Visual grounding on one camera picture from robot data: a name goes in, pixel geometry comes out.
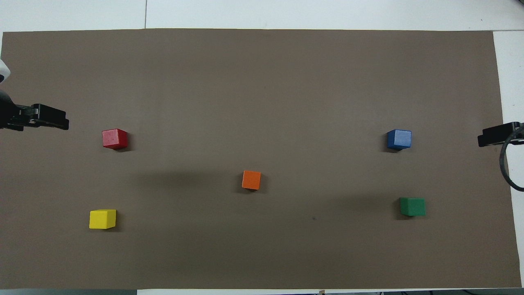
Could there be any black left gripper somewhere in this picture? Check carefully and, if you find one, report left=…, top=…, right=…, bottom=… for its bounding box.
left=0, top=91, right=70, bottom=132

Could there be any red wooden block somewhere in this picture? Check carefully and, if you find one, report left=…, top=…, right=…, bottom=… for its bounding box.
left=102, top=128, right=128, bottom=150

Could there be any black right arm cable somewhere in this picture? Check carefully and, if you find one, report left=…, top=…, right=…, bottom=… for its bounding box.
left=499, top=123, right=524, bottom=193

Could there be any orange wooden block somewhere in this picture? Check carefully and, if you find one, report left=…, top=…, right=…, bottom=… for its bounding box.
left=242, top=170, right=262, bottom=191

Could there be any brown table mat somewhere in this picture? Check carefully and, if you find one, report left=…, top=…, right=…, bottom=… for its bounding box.
left=0, top=28, right=523, bottom=290

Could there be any blue wooden block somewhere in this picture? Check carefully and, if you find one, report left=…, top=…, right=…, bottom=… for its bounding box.
left=387, top=129, right=412, bottom=150

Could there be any green wooden block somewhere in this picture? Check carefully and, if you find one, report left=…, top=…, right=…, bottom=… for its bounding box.
left=399, top=197, right=426, bottom=217

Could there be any yellow wooden block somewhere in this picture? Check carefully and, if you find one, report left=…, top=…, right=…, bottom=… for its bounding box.
left=89, top=209, right=117, bottom=230

